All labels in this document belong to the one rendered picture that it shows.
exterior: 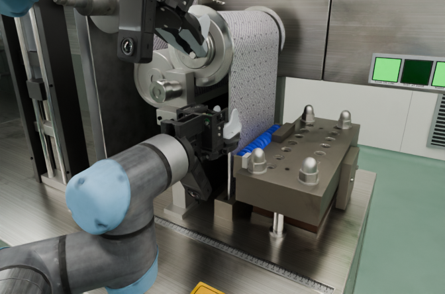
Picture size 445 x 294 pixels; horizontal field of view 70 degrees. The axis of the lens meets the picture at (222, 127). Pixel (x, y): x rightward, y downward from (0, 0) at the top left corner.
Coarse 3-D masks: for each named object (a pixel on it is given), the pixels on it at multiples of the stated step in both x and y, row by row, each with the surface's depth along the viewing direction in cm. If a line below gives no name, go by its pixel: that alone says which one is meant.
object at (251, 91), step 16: (272, 64) 76; (240, 80) 63; (256, 80) 69; (272, 80) 77; (240, 96) 64; (256, 96) 71; (272, 96) 79; (240, 112) 65; (256, 112) 72; (272, 112) 81; (256, 128) 74; (240, 144) 68
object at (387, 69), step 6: (378, 60) 74; (384, 60) 73; (390, 60) 73; (396, 60) 72; (378, 66) 74; (384, 66) 74; (390, 66) 73; (396, 66) 72; (378, 72) 75; (384, 72) 74; (390, 72) 73; (396, 72) 73; (378, 78) 75; (384, 78) 74; (390, 78) 74; (396, 78) 73
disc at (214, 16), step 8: (192, 8) 57; (200, 8) 57; (208, 8) 56; (216, 16) 55; (224, 24) 55; (224, 32) 56; (224, 40) 56; (232, 40) 55; (168, 48) 63; (232, 48) 56; (224, 56) 57; (232, 56) 56; (176, 64) 63; (224, 64) 58; (216, 72) 59; (224, 72) 58; (200, 80) 61; (208, 80) 60; (216, 80) 59
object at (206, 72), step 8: (200, 16) 57; (216, 24) 56; (216, 32) 56; (216, 40) 57; (216, 48) 57; (224, 48) 56; (176, 56) 62; (216, 56) 58; (216, 64) 58; (200, 72) 60; (208, 72) 60
